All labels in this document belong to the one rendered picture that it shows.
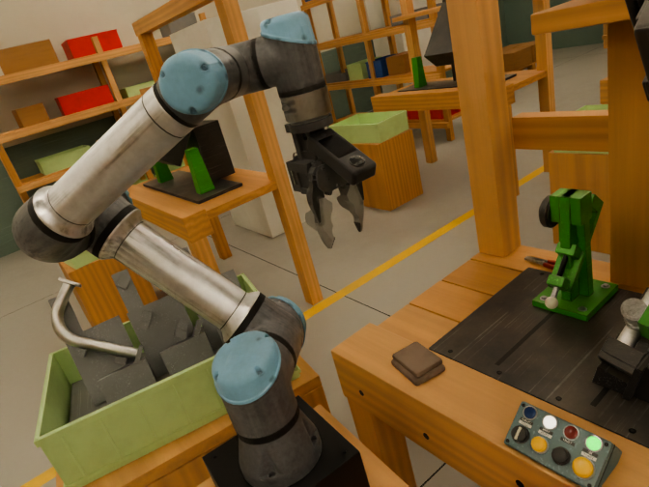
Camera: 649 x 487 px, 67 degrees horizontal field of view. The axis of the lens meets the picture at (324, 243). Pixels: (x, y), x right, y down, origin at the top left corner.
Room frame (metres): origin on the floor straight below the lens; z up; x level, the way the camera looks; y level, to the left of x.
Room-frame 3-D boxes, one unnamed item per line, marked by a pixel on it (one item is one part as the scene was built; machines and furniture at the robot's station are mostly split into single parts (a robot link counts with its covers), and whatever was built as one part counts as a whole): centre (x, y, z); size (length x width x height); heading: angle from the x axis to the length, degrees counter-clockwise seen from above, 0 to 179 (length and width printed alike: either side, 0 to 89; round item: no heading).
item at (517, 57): (9.32, -4.30, 0.22); 1.20 x 0.81 x 0.44; 124
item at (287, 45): (0.79, -0.03, 1.59); 0.09 x 0.08 x 0.11; 76
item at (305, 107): (0.78, -0.03, 1.51); 0.08 x 0.08 x 0.05
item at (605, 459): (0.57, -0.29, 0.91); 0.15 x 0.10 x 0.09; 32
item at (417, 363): (0.86, -0.13, 0.91); 0.10 x 0.08 x 0.03; 19
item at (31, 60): (6.86, 2.15, 1.14); 3.01 x 0.54 x 2.28; 121
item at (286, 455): (0.68, 0.18, 0.99); 0.15 x 0.15 x 0.10
